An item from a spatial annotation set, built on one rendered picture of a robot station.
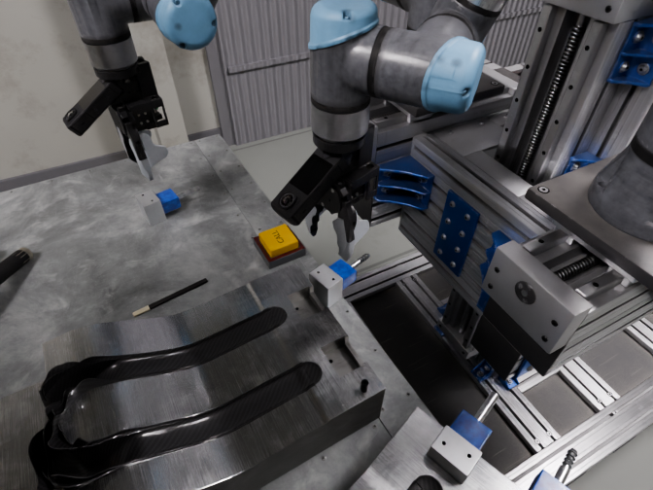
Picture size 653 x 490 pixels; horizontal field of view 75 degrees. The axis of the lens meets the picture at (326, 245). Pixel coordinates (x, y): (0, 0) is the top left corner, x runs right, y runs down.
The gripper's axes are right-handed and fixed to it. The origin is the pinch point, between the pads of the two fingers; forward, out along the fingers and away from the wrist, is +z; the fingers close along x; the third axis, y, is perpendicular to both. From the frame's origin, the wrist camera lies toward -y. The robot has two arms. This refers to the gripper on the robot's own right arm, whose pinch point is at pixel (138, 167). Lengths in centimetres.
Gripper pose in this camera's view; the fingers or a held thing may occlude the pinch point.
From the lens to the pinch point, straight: 94.7
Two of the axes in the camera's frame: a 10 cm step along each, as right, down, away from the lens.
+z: -0.1, 7.2, 7.0
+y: 7.8, -4.3, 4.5
